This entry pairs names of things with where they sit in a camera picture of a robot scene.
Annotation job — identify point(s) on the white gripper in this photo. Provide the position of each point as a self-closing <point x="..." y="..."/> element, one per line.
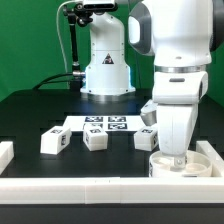
<point x="177" y="96"/>

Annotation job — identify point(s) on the white round stool seat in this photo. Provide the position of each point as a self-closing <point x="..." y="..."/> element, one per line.
<point x="193" y="164"/>

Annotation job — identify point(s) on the white marker sheet with tags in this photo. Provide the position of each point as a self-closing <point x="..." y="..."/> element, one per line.
<point x="108" y="123"/>

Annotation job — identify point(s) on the white front fence bar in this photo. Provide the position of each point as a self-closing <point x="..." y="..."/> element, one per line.
<point x="111" y="190"/>

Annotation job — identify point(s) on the white left fence piece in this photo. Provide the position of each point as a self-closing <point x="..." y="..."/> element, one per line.
<point x="6" y="154"/>

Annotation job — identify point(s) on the white camera on stand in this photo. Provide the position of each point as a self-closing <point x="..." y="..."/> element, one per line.
<point x="99" y="4"/>

